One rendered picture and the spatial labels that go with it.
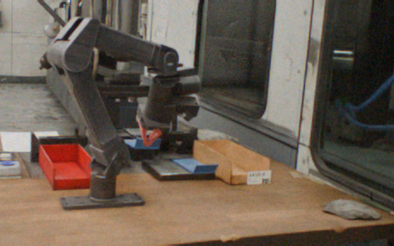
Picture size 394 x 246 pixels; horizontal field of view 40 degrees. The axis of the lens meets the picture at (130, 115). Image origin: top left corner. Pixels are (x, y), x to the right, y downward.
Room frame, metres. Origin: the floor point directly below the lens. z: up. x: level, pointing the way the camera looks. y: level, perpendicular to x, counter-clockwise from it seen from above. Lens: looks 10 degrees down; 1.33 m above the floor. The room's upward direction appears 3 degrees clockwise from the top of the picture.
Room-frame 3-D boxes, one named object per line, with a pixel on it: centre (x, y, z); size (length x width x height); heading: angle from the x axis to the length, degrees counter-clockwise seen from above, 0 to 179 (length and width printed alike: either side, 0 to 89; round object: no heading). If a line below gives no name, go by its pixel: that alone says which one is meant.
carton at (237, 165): (1.55, -0.30, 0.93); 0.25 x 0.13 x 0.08; 18
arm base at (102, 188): (1.22, 0.06, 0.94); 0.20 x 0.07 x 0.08; 108
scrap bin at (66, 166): (1.43, 0.17, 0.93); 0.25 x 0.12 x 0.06; 18
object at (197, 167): (1.51, -0.19, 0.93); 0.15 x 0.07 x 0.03; 21
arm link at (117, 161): (1.22, 0.05, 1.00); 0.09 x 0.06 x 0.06; 33
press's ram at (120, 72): (1.71, 0.07, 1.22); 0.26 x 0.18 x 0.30; 18
